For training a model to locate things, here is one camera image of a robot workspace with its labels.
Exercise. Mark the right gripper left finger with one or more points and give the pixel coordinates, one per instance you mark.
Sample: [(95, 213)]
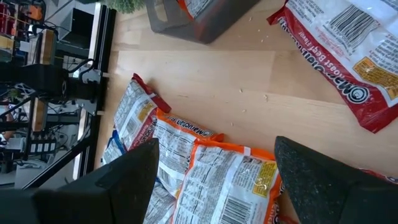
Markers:
[(124, 193)]

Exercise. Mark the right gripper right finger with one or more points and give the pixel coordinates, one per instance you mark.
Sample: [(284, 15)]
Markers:
[(326, 193)]

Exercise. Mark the red Maruchan ramen pack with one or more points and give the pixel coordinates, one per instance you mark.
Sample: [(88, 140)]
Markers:
[(382, 176), (342, 46), (133, 112)]

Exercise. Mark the orange Maruchan ramen pack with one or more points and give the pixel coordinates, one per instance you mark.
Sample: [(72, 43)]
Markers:
[(194, 7), (177, 146), (224, 186)]

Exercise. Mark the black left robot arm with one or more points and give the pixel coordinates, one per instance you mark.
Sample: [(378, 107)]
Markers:
[(43, 79)]

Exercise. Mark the blue Maruchan ramen pack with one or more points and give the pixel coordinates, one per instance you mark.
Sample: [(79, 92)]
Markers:
[(111, 152)]

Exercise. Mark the smoky grey plastic bin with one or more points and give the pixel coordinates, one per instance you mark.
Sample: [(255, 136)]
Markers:
[(211, 28)]

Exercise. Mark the round green succulent in pot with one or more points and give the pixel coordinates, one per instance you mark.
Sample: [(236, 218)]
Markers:
[(124, 5)]

